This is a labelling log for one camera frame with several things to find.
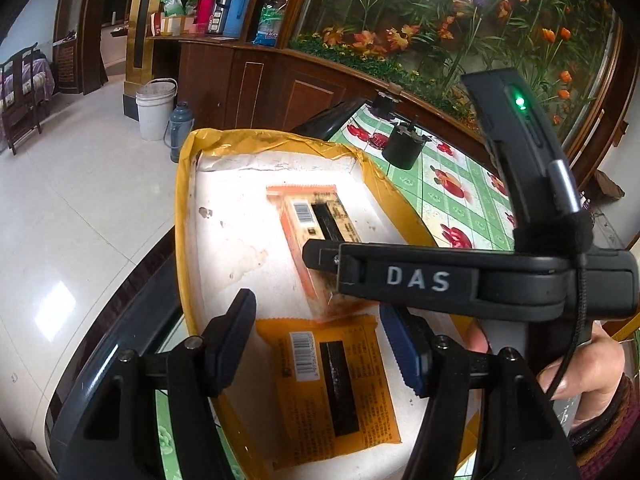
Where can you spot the pink thermos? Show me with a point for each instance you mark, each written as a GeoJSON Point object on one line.
{"type": "Point", "coordinates": [205, 10]}

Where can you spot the purple bedding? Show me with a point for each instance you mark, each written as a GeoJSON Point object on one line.
{"type": "Point", "coordinates": [42, 77]}

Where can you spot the person's right hand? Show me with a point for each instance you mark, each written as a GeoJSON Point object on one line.
{"type": "Point", "coordinates": [590, 365]}

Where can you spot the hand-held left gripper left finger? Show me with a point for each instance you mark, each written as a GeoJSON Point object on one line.
{"type": "Point", "coordinates": [235, 345]}

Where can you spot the small black container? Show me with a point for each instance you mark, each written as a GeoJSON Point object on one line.
{"type": "Point", "coordinates": [385, 105]}

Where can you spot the blue and white plastic bag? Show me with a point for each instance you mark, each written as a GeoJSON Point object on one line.
{"type": "Point", "coordinates": [269, 25]}

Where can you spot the orange snack packet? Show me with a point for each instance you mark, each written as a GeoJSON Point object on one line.
{"type": "Point", "coordinates": [310, 400]}
{"type": "Point", "coordinates": [300, 220]}

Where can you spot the black thermos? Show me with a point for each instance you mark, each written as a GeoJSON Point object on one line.
{"type": "Point", "coordinates": [222, 10]}

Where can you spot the blue thermos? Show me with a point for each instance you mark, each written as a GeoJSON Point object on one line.
{"type": "Point", "coordinates": [237, 12]}

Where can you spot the yellow snack bag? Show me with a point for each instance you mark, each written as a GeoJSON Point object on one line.
{"type": "Point", "coordinates": [240, 200]}

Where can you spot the brown paper bag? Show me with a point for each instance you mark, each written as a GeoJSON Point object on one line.
{"type": "Point", "coordinates": [607, 185]}

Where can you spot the green fruit-print tablecloth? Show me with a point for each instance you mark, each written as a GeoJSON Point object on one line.
{"type": "Point", "coordinates": [450, 195]}

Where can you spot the wooden wall cabinet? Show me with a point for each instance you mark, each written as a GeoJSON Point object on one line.
{"type": "Point", "coordinates": [260, 85]}

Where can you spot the green packet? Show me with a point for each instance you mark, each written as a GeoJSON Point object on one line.
{"type": "Point", "coordinates": [170, 2]}

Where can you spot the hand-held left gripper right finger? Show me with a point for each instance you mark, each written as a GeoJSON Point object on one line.
{"type": "Point", "coordinates": [402, 350]}

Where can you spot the wooden chair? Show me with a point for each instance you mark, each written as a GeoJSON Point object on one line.
{"type": "Point", "coordinates": [20, 105]}

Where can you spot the grey-blue thermos flask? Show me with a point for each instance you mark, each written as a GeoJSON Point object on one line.
{"type": "Point", "coordinates": [177, 130]}

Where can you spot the white plastic bucket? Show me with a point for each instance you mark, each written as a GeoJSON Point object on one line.
{"type": "Point", "coordinates": [156, 110]}

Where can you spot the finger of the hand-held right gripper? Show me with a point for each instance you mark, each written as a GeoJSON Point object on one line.
{"type": "Point", "coordinates": [322, 256]}

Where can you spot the red and white boxes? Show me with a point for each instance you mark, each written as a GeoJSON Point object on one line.
{"type": "Point", "coordinates": [172, 25]}

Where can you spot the flower picture panel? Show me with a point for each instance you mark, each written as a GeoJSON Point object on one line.
{"type": "Point", "coordinates": [425, 10]}

